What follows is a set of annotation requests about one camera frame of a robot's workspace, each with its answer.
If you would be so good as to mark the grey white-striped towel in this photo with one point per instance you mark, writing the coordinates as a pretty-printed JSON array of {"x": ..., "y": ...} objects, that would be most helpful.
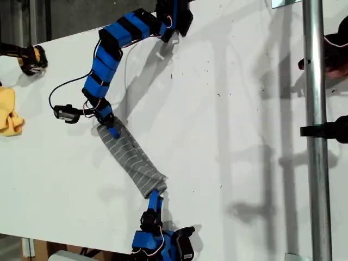
[{"x": 130, "y": 157}]

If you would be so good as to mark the person's hand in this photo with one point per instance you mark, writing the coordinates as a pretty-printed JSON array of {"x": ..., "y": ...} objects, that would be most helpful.
[{"x": 338, "y": 74}]

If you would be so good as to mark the white box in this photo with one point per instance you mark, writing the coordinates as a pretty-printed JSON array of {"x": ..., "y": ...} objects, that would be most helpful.
[{"x": 65, "y": 256}]

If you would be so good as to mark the black yellow power tool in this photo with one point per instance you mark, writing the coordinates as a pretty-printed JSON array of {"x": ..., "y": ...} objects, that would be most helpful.
[{"x": 32, "y": 59}]

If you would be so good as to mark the yellow cloth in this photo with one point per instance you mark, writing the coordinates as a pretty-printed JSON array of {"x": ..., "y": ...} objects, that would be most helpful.
[{"x": 8, "y": 114}]

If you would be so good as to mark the black clamp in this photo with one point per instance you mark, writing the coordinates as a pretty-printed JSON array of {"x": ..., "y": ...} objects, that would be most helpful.
[{"x": 326, "y": 130}]

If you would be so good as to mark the small black object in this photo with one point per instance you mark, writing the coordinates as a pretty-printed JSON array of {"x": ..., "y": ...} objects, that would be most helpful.
[{"x": 301, "y": 63}]

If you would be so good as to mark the person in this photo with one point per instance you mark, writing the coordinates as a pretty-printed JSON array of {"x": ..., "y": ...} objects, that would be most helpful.
[{"x": 338, "y": 51}]

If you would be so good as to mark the black camera stalk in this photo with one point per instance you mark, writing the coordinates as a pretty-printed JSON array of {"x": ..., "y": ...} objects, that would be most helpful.
[
  {"x": 183, "y": 231},
  {"x": 85, "y": 112}
]

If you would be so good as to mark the black camera box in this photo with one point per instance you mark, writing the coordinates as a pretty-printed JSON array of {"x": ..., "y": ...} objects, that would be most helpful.
[
  {"x": 65, "y": 114},
  {"x": 187, "y": 248}
]

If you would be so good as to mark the steel post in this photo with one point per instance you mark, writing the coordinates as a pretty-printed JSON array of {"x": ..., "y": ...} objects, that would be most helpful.
[{"x": 316, "y": 136}]

